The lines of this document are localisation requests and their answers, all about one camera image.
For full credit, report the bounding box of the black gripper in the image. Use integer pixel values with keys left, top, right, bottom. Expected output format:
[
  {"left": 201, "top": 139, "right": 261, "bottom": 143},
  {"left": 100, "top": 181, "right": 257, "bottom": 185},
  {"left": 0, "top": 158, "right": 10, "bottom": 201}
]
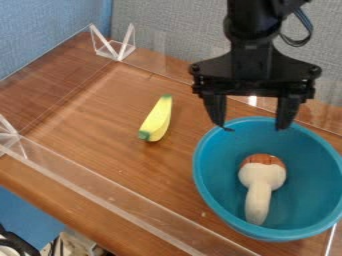
[{"left": 189, "top": 47, "right": 321, "bottom": 132}]

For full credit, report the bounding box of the plush mushroom brown cap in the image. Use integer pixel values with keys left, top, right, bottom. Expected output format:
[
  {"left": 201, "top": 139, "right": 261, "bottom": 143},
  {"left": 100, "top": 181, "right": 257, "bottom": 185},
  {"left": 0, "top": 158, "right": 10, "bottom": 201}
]
[{"left": 237, "top": 154, "right": 285, "bottom": 225}]

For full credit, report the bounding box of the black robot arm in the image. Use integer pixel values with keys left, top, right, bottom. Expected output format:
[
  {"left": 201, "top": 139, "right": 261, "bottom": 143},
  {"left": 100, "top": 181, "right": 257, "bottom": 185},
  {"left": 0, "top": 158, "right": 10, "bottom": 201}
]
[{"left": 189, "top": 0, "right": 321, "bottom": 130}]

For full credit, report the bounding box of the blue plastic bowl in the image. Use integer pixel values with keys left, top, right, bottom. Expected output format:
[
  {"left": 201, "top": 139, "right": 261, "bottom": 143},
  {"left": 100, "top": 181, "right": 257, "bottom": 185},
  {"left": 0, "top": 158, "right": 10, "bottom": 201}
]
[{"left": 192, "top": 117, "right": 342, "bottom": 242}]

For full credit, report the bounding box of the yellow toy banana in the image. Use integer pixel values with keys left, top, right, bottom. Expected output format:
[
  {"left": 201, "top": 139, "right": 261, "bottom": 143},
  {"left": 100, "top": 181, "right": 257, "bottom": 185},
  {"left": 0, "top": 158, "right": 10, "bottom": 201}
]
[{"left": 137, "top": 94, "right": 172, "bottom": 142}]

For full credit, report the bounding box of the clear acrylic front barrier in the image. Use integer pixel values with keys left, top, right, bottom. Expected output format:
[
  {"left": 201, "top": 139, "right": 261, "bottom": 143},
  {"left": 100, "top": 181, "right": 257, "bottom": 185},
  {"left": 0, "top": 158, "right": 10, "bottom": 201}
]
[{"left": 0, "top": 136, "right": 259, "bottom": 256}]

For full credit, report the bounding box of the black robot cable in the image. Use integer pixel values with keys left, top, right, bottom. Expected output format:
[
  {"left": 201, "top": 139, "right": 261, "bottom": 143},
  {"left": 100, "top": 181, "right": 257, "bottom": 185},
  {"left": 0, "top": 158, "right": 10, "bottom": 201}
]
[{"left": 277, "top": 6, "right": 315, "bottom": 48}]

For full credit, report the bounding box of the clear acrylic corner bracket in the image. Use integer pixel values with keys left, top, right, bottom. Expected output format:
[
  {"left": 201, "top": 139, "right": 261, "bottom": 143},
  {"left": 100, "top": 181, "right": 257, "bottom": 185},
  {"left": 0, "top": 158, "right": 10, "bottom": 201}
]
[{"left": 89, "top": 24, "right": 136, "bottom": 62}]

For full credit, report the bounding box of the clear acrylic left bracket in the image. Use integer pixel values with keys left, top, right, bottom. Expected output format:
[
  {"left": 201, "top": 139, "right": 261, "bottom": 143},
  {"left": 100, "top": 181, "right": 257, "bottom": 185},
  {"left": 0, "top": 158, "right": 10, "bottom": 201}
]
[{"left": 0, "top": 114, "right": 25, "bottom": 158}]

